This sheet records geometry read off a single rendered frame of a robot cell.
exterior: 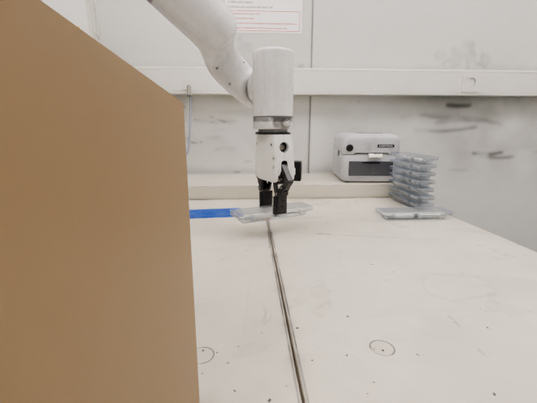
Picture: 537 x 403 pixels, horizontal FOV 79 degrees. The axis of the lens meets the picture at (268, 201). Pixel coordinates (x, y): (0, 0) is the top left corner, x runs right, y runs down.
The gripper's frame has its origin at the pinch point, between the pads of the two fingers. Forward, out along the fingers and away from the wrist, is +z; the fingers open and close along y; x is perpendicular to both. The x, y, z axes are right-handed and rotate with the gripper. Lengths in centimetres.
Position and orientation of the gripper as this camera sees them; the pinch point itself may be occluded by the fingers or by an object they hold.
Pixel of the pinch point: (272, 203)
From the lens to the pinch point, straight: 72.2
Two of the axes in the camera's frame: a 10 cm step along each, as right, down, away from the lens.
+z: 0.0, 9.8, 2.1
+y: -4.7, -1.9, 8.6
